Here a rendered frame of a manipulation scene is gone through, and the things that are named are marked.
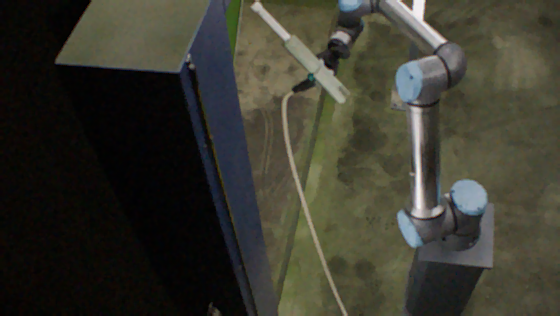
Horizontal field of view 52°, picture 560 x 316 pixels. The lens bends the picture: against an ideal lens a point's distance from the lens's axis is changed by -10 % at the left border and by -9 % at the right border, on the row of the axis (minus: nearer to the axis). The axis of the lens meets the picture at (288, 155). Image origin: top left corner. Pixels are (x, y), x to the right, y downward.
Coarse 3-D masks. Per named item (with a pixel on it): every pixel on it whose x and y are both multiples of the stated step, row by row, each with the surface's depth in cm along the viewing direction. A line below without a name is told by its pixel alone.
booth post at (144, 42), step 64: (128, 0) 81; (192, 0) 80; (64, 64) 74; (128, 64) 73; (128, 128) 83; (192, 128) 80; (128, 192) 97; (192, 192) 93; (192, 256) 111; (256, 256) 131
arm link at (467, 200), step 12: (468, 180) 224; (456, 192) 221; (468, 192) 221; (480, 192) 221; (456, 204) 218; (468, 204) 218; (480, 204) 218; (456, 216) 219; (468, 216) 219; (480, 216) 222; (456, 228) 221; (468, 228) 226
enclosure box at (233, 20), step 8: (232, 0) 229; (240, 0) 229; (232, 8) 232; (240, 8) 230; (232, 16) 236; (232, 24) 239; (232, 32) 243; (232, 40) 246; (232, 48) 250; (232, 56) 254
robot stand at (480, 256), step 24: (480, 240) 238; (408, 264) 302; (432, 264) 239; (456, 264) 233; (480, 264) 232; (408, 288) 285; (432, 288) 257; (456, 288) 253; (408, 312) 285; (432, 312) 277; (456, 312) 273
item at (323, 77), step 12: (264, 12) 212; (276, 24) 214; (288, 36) 216; (288, 48) 217; (300, 48) 217; (300, 60) 219; (312, 60) 219; (312, 72) 221; (324, 72) 221; (300, 84) 232; (312, 84) 227; (324, 84) 222; (336, 84) 223; (336, 96) 224; (348, 96) 225
